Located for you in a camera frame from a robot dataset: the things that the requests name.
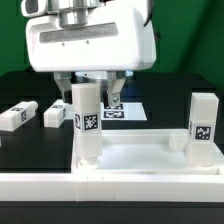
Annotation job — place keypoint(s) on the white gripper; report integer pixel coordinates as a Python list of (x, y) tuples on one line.
[(90, 35)]

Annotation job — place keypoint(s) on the white desk top tray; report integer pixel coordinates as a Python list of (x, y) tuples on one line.
[(152, 151)]

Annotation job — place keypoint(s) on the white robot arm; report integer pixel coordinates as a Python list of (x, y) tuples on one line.
[(105, 37)]

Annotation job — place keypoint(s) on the sheet of fiducial tags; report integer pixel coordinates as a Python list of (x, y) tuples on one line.
[(129, 111)]

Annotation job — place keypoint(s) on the white L-shaped fence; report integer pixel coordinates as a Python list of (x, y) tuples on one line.
[(89, 185)]

